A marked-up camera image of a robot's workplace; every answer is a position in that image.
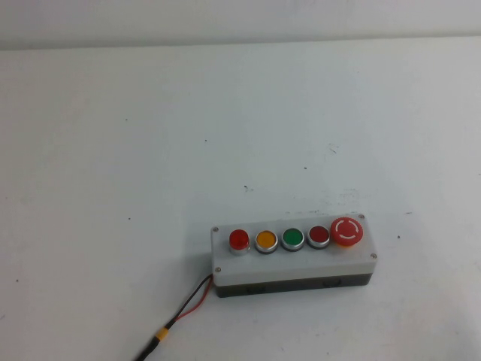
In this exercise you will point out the green push button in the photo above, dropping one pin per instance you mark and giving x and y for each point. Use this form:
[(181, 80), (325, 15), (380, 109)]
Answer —
[(292, 237)]

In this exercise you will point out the yellow push button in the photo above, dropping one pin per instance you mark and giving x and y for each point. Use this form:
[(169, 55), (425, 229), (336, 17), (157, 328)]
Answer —
[(266, 239)]

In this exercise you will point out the red dome lamp button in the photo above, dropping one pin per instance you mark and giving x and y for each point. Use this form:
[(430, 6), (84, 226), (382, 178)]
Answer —
[(239, 240)]

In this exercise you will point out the dark red push button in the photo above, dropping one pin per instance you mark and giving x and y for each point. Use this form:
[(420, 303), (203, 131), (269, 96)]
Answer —
[(318, 234)]

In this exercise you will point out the grey control box black base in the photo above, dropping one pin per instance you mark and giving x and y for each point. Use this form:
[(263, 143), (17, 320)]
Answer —
[(293, 265)]

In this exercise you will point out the red emergency stop mushroom button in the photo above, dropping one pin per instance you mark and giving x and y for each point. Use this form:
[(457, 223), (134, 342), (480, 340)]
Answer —
[(346, 230)]

